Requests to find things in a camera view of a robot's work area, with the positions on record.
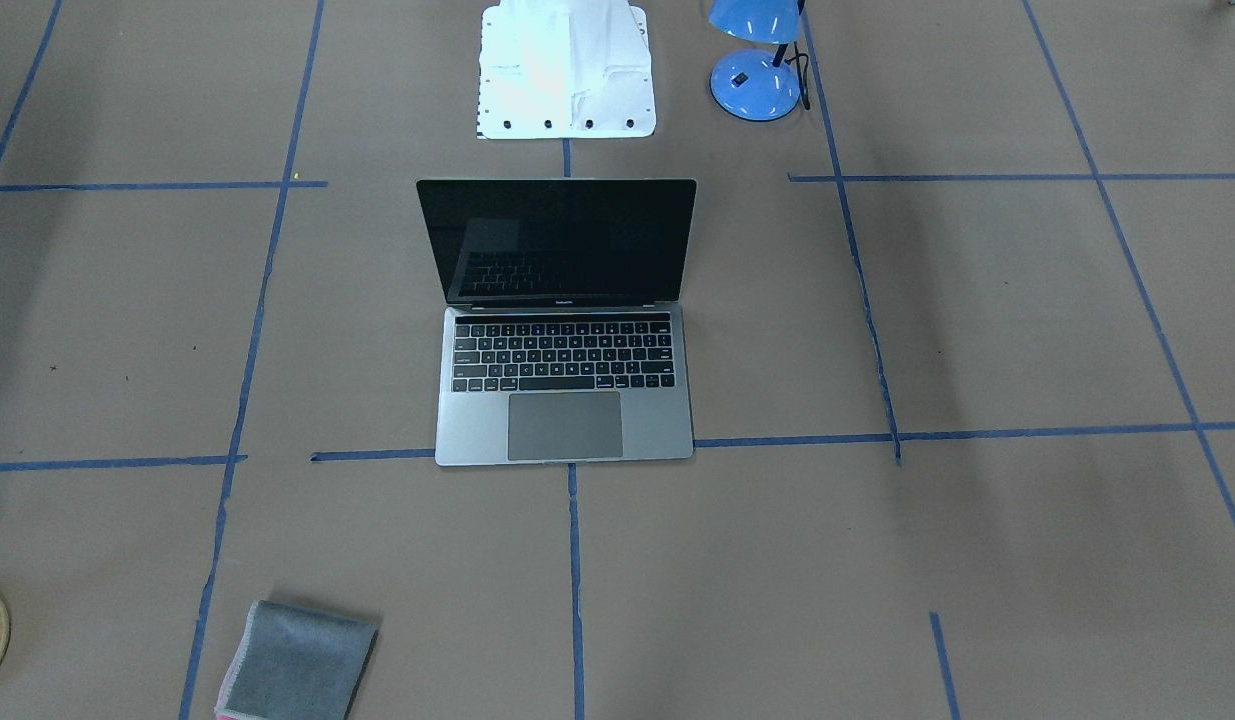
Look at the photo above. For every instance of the grey folded cloth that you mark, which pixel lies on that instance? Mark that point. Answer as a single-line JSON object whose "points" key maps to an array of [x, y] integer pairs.
{"points": [[296, 663]]}

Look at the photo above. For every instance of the silver laptop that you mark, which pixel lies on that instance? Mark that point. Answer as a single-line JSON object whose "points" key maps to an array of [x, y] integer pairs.
{"points": [[563, 336]]}

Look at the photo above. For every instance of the blue desk lamp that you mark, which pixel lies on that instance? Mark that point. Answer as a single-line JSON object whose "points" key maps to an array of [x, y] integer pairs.
{"points": [[761, 83]]}

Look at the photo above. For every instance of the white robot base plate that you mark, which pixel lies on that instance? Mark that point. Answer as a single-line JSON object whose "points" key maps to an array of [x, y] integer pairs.
{"points": [[565, 69]]}

